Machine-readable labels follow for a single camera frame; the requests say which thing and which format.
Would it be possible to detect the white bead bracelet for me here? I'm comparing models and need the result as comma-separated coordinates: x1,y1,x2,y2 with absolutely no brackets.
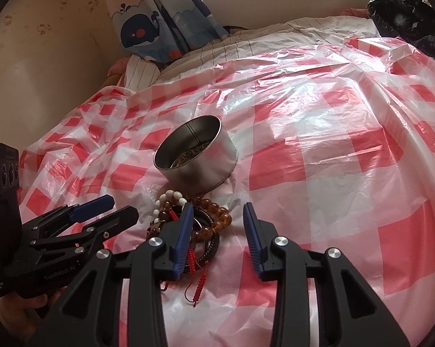
151,189,188,225

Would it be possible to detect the red knotted cord bracelet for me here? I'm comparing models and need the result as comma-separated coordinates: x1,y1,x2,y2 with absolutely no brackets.
168,208,211,308

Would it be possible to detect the black braided leather bracelet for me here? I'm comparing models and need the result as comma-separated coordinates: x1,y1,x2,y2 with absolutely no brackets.
193,208,222,265

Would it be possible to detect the amber bead bracelet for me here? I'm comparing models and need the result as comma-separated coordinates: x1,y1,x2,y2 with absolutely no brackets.
187,195,233,243

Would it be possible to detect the person's left hand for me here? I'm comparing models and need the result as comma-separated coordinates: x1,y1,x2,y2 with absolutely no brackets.
0,287,66,342

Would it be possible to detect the round silver metal tin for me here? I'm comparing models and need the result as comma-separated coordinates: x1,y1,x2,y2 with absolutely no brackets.
153,115,238,195

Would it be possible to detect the pink cloth by pillow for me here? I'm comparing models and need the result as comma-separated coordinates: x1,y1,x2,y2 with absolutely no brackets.
101,56,130,88

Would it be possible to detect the striped white pillow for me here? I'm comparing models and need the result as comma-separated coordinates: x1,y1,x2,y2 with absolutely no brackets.
120,54,160,92

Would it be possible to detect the red white checkered plastic sheet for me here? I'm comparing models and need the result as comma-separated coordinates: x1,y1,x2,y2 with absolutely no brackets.
19,38,435,346

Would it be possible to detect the blue whale print curtain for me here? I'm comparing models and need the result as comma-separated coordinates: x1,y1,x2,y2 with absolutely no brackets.
105,0,228,64

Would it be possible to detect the striped white bed sheet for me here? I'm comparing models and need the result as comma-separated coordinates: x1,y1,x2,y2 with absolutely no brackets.
156,16,379,84

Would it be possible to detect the black jacket pile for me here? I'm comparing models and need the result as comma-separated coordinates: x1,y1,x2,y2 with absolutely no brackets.
367,0,435,59

